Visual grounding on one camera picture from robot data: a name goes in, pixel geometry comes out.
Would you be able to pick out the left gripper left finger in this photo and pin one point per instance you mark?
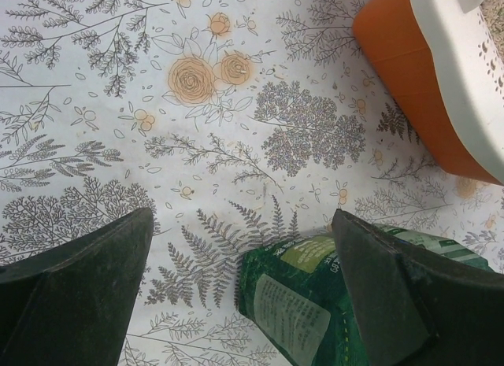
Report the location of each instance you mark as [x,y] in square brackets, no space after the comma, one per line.
[71,305]

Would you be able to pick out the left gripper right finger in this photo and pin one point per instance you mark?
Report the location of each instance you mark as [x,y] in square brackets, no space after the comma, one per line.
[415,307]

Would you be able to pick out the green litter bag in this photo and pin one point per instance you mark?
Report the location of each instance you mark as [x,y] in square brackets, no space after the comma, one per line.
[294,291]

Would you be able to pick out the white orange litter box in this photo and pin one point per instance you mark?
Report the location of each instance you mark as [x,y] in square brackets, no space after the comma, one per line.
[439,63]

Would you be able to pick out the cat litter granules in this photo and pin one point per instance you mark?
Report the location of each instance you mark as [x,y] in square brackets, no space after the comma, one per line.
[493,14]

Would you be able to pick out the floral table mat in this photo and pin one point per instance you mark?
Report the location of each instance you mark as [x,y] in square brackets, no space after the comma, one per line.
[238,122]

